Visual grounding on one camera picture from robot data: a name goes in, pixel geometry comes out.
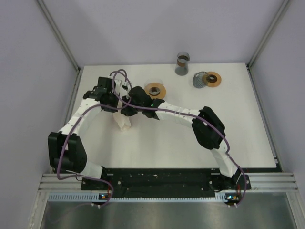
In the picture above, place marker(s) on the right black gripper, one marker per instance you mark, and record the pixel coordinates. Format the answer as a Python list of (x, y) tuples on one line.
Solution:
[(125, 110)]

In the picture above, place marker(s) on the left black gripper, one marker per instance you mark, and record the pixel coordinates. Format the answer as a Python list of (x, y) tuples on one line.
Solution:
[(113, 93)]

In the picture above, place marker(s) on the clear ribbed glass dripper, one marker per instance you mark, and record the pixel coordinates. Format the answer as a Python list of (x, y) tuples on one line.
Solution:
[(154, 86)]

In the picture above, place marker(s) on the cream filter holder box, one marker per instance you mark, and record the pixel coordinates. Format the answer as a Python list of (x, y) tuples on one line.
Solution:
[(122, 121)]

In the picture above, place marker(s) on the grey glass carafe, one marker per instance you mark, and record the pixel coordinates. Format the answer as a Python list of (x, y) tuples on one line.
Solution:
[(182, 64)]

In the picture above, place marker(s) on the grey ribbed glass dripper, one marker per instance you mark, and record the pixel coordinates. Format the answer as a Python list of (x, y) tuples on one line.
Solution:
[(198, 79)]

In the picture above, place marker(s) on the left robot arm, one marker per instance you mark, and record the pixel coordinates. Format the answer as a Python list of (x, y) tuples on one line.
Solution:
[(66, 150)]

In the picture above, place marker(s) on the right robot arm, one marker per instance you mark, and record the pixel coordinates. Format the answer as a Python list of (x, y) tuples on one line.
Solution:
[(207, 127)]

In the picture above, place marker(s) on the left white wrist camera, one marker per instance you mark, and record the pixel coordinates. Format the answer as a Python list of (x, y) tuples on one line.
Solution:
[(116, 84)]

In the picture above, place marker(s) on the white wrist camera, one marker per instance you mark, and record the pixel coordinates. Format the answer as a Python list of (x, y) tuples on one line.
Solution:
[(116, 84), (125, 89)]

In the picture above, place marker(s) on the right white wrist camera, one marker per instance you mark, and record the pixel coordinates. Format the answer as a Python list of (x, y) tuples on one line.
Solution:
[(125, 89)]

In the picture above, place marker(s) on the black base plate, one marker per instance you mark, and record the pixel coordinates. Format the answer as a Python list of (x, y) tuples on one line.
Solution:
[(165, 182)]

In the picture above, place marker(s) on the left corner aluminium post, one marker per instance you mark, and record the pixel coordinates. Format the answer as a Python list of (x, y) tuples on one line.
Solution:
[(57, 34)]

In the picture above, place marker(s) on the corner aluminium post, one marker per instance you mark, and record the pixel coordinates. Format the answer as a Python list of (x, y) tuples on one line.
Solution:
[(285, 4), (57, 34)]

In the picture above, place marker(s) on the grey slotted cable duct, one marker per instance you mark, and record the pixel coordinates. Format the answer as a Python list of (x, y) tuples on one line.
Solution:
[(99, 197)]

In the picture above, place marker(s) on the aluminium frame rail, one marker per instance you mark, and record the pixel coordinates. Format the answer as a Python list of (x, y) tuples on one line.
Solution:
[(260, 182)]

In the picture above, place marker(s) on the right corner aluminium post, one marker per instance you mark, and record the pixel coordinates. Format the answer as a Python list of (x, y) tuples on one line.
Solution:
[(285, 4)]

